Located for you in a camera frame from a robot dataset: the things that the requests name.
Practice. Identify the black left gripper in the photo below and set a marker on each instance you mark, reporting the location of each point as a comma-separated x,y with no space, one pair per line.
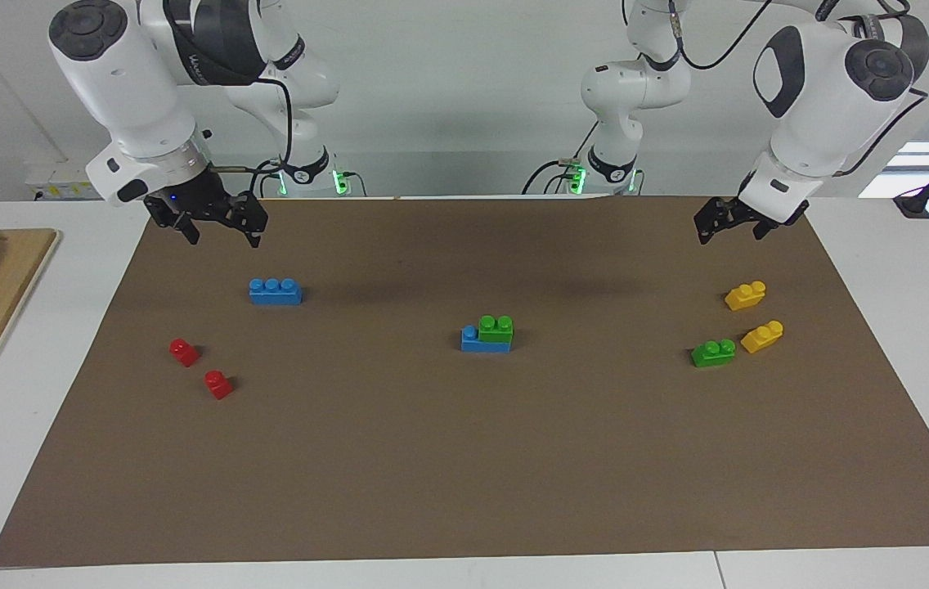
747,214

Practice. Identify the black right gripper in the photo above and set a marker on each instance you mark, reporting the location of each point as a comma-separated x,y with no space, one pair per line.
203,200

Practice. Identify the green two-stud toy brick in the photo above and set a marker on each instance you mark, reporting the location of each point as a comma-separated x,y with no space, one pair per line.
497,329
713,353

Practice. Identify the blue three-stud toy brick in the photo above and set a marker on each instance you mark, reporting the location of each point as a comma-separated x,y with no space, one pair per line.
473,340
276,293

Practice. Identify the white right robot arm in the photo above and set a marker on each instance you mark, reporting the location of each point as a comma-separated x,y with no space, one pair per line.
121,82

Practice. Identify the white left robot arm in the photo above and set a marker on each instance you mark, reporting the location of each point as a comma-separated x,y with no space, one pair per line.
824,106

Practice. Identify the yellow two-stud toy brick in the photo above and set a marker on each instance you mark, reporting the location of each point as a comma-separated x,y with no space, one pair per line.
745,296
762,337

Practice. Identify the red one-stud toy brick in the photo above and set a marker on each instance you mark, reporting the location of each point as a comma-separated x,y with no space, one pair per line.
218,384
184,352

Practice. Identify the brown paper table mat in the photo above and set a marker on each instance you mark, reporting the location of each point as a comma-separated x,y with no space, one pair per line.
464,450

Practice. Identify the white wall power strip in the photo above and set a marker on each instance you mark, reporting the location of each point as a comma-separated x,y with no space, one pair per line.
51,176

